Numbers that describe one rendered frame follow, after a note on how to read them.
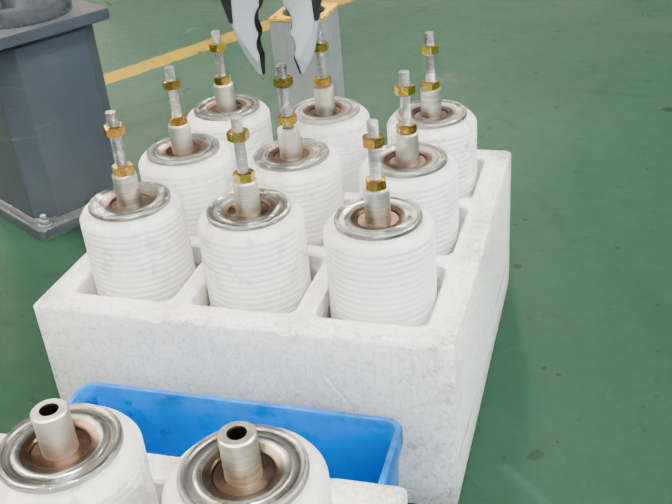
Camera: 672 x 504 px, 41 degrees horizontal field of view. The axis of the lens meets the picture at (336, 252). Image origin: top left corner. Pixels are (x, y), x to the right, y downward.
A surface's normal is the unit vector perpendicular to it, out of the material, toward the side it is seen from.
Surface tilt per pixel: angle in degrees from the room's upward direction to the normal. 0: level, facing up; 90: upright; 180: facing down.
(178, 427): 88
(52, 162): 90
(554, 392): 0
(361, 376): 90
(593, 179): 0
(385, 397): 90
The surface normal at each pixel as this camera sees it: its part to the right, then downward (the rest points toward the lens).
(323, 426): -0.27, 0.47
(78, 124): 0.70, 0.31
